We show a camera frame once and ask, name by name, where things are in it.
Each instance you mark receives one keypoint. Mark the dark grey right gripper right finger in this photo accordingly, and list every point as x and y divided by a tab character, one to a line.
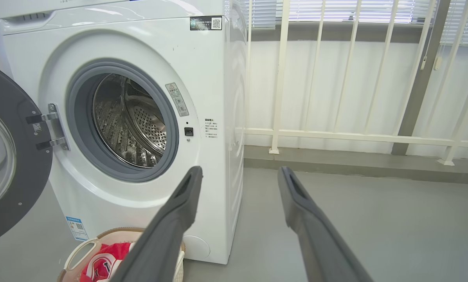
320	246

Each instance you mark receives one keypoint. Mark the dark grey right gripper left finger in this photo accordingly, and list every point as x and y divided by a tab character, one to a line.
167	235

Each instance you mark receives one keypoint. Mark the red and white garment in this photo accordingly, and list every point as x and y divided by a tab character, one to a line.
105	262

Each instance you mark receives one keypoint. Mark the grey washing machine door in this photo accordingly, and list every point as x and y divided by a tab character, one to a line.
26	176

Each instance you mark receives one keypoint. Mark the cream basket with brown rim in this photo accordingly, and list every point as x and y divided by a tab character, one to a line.
77	254

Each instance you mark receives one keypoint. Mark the white front-load washing machine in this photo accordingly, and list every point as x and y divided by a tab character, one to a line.
210	78

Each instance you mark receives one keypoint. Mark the white metal railing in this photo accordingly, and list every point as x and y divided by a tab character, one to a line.
281	78

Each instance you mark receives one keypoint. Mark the white window blinds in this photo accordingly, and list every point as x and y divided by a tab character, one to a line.
375	9

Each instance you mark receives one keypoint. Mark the grey window post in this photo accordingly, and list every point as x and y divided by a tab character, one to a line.
418	98

